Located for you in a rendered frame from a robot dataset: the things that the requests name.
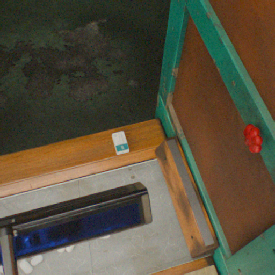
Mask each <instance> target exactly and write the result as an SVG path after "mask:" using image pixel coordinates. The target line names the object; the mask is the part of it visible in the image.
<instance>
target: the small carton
mask: <svg viewBox="0 0 275 275"><path fill-rule="evenodd" d="M112 140H113V143H114V146H115V149H116V152H117V155H119V154H123V153H127V152H129V147H128V144H127V141H126V137H125V133H124V131H121V132H119V133H114V134H112Z"/></svg>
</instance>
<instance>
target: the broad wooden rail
mask: <svg viewBox="0 0 275 275"><path fill-rule="evenodd" d="M121 131H124V133H125V137H126V141H127V144H128V147H129V152H127V153H123V154H119V155H117V152H116V149H115V146H114V143H113V140H112V134H114V133H119V132H121ZM166 138H167V136H166V133H165V130H164V127H163V125H162V123H161V120H160V118H158V119H153V120H148V121H143V122H138V123H135V124H133V125H128V126H124V127H119V128H114V129H109V130H106V131H102V132H100V133H94V134H90V135H85V136H80V137H76V138H72V139H68V140H66V141H61V142H57V143H52V144H47V145H44V146H39V147H34V148H30V149H28V150H23V151H19V152H15V153H10V154H6V155H1V156H0V199H1V198H5V197H9V196H13V195H17V194H21V193H23V192H25V193H26V192H27V191H32V190H36V189H40V188H43V187H48V186H52V185H56V184H61V183H65V182H67V181H70V180H74V179H79V178H83V177H87V176H92V175H96V174H99V173H101V172H105V171H110V170H114V169H118V168H123V167H127V166H130V165H134V164H137V163H141V162H145V161H150V160H154V159H157V158H156V154H155V150H156V148H157V147H158V146H159V145H160V144H161V143H162V142H163V141H164V140H165V139H166Z"/></svg>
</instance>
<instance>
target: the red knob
mask: <svg viewBox="0 0 275 275"><path fill-rule="evenodd" d="M243 135H244V136H245V139H244V143H245V145H247V146H248V149H249V150H250V152H252V153H255V152H256V153H259V152H261V150H262V146H261V144H262V143H263V135H262V134H261V133H260V130H259V128H257V127H254V125H252V124H248V125H247V126H246V128H245V130H244V131H243Z"/></svg>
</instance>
